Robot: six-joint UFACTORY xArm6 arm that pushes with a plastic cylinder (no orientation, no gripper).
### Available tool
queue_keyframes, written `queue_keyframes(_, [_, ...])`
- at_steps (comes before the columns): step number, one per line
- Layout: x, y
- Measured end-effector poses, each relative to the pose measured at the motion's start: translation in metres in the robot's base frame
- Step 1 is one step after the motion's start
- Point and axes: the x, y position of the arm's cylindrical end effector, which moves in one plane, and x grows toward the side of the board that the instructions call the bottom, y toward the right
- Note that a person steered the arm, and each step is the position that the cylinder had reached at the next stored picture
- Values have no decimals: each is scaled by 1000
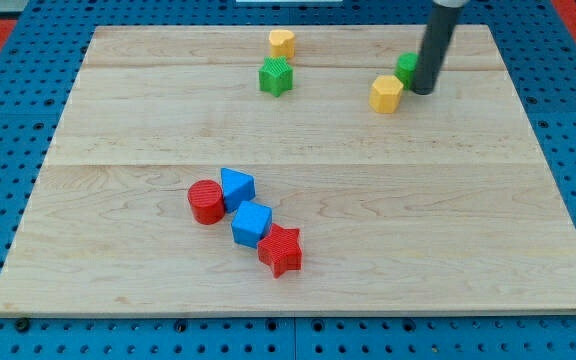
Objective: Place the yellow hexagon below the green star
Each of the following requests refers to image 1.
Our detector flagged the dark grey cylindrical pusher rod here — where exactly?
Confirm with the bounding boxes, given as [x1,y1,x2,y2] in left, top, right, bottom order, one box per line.
[411,0,465,95]

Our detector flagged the yellow hexagon block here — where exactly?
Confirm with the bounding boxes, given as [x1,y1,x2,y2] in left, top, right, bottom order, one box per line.
[369,75,404,114]

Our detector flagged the green star block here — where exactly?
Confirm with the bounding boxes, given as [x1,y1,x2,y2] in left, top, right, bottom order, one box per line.
[258,56,293,97]

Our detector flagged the red star block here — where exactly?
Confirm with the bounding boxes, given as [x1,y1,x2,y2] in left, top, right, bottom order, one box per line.
[257,223,303,279]

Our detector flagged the green cylinder block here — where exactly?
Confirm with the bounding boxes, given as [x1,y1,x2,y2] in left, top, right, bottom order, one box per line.
[394,52,418,90]

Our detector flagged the yellow heart block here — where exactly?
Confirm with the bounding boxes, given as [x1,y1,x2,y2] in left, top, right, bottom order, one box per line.
[268,29,296,59]

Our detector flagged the light wooden board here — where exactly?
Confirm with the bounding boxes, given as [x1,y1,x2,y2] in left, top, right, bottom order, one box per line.
[0,25,576,318]

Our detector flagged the blue triangle block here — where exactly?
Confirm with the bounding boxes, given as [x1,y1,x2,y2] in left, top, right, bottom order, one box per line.
[220,168,256,213]

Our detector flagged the blue cube block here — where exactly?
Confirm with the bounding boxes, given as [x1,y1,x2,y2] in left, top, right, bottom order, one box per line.
[231,201,272,249]

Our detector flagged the red cylinder block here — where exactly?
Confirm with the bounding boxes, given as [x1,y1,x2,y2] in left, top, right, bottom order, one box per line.
[187,180,225,225]

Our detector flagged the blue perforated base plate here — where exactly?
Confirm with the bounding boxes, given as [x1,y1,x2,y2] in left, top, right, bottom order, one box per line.
[0,0,576,359]

